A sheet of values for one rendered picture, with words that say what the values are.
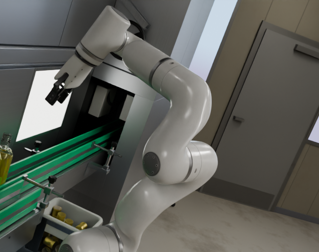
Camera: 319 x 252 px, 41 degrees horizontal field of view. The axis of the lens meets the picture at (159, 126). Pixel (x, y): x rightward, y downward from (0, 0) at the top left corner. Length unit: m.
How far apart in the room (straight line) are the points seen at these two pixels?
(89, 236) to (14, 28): 0.79
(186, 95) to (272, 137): 4.46
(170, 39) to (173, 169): 1.39
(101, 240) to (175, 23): 1.35
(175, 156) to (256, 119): 4.35
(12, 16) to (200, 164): 0.88
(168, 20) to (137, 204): 1.36
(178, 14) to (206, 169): 1.34
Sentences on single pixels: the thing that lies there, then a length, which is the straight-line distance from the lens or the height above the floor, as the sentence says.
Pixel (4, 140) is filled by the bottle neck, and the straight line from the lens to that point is 1.51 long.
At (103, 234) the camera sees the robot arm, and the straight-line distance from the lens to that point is 1.22.
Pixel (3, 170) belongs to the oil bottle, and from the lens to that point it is 1.54.
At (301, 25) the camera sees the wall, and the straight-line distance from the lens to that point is 5.30.
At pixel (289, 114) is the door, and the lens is 5.40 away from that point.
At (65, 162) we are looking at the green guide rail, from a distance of 2.00.
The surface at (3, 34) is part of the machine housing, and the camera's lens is 1.57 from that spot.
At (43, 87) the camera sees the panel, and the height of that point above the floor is 1.40.
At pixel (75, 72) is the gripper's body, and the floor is 1.61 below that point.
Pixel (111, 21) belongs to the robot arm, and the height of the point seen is 1.78.
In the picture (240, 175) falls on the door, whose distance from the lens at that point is 5.45.
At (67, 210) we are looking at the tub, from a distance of 1.85.
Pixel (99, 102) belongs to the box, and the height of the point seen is 1.26.
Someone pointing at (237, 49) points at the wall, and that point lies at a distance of 5.04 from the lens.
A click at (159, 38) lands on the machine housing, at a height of 1.73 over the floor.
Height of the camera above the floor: 1.85
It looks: 14 degrees down
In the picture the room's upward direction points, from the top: 21 degrees clockwise
